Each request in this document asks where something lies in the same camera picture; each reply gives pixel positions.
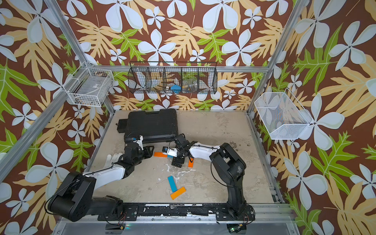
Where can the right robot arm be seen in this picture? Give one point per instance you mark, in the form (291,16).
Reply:
(229,166)

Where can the orange block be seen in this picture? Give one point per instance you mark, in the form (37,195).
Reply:
(177,193)
(160,155)
(191,164)

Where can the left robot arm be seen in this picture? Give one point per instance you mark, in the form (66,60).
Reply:
(74,199)

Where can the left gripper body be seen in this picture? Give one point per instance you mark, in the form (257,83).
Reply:
(147,152)

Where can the white work glove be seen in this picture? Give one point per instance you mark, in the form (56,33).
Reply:
(112,162)

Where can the blue object in basket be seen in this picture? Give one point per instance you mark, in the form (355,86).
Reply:
(176,89)

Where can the white wire basket left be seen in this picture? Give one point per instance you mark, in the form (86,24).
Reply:
(89,85)

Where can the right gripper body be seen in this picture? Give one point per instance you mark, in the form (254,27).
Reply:
(179,158)

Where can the black plastic tool case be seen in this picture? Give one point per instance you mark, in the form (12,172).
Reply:
(155,127)

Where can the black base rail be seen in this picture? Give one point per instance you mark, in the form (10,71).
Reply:
(221,211)

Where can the black wire basket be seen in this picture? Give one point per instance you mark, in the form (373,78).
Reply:
(158,78)

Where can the white mesh basket right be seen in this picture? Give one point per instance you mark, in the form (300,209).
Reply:
(283,115)

